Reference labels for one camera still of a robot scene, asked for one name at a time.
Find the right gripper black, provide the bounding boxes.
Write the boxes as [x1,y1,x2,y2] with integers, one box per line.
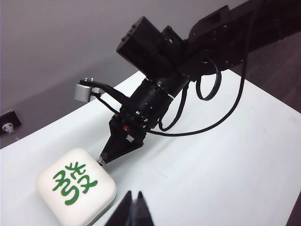
[99,110,151,166]

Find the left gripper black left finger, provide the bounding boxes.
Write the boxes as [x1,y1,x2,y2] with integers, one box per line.
[103,190,134,226]

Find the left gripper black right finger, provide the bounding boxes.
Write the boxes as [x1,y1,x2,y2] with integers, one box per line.
[131,190,156,226]

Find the white green foam mahjong tile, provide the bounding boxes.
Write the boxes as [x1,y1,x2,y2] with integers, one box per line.
[35,147,118,226]

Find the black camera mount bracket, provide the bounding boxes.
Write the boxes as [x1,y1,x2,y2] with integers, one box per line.
[79,77,130,112]

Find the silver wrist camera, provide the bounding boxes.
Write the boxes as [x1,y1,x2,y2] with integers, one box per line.
[73,83,94,103]

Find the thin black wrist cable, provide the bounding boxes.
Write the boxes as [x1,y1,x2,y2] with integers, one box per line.
[158,86,189,131]

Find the black bracket with white screw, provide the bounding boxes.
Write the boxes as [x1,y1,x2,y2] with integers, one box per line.
[0,109,22,135]

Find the long black cable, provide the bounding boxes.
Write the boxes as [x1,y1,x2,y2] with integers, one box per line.
[147,0,253,137]

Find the short looped black cable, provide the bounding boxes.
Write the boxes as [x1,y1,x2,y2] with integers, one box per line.
[199,56,223,101]

